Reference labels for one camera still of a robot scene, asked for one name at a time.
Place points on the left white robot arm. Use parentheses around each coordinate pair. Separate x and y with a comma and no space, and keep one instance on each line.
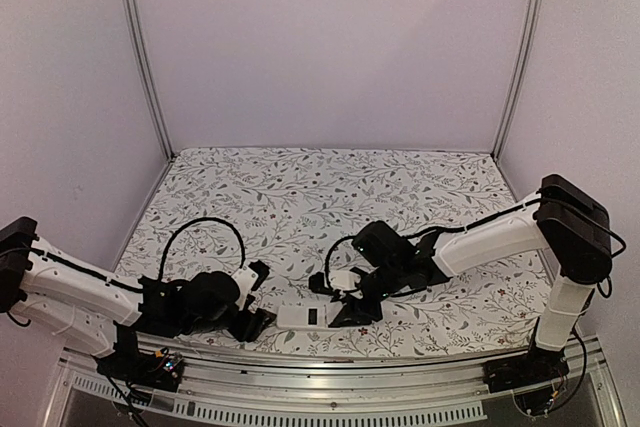
(92,307)

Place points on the floral patterned table mat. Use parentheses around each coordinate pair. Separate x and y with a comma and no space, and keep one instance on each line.
(294,208)

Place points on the right aluminium frame post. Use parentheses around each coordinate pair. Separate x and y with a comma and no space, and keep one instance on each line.
(525,45)

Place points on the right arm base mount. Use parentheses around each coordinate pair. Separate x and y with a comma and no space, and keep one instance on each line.
(532,371)

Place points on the front aluminium rail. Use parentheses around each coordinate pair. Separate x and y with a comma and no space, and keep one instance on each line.
(234,387)

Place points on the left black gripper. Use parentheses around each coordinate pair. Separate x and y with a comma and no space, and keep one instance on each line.
(253,325)

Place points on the aluminium frame post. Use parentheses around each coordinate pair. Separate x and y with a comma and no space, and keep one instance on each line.
(143,65)
(525,45)

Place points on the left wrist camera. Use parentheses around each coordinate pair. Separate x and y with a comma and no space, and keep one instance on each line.
(249,279)

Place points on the left aluminium frame post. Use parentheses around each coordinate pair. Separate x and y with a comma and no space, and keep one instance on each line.
(143,65)

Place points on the white remote control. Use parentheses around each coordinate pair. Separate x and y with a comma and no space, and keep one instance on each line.
(311,317)

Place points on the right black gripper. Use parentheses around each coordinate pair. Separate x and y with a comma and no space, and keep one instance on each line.
(359,315)

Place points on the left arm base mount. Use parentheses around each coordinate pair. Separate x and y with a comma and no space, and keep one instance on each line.
(161,370)

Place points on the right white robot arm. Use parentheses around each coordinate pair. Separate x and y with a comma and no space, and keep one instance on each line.
(558,216)

